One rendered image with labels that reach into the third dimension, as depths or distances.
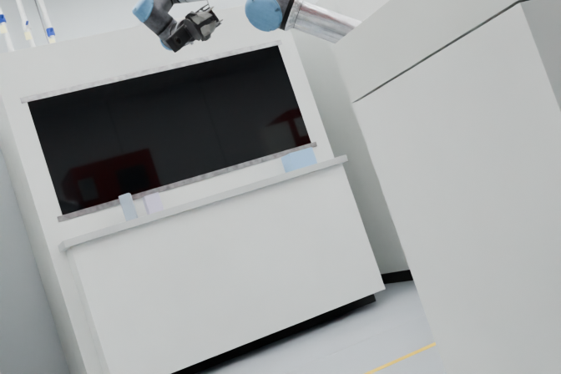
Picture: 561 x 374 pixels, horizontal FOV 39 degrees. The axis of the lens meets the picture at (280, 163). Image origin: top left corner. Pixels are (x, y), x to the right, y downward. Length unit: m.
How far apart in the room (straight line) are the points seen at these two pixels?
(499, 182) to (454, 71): 0.23
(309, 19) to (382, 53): 0.59
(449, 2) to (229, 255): 3.03
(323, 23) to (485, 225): 0.92
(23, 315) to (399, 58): 3.94
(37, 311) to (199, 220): 1.42
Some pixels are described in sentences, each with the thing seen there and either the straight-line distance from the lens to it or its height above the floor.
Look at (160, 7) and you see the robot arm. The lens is 2.51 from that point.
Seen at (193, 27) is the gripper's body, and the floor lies 1.23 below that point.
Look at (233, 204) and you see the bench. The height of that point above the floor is 0.82.
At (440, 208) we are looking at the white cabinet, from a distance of 1.70.
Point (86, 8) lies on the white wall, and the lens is 5.75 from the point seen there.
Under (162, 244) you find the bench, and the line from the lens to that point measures 4.27.
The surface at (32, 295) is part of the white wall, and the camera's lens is 5.28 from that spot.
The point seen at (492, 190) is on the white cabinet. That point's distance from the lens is 1.55.
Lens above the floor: 0.58
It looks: 5 degrees up
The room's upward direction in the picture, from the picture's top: 19 degrees counter-clockwise
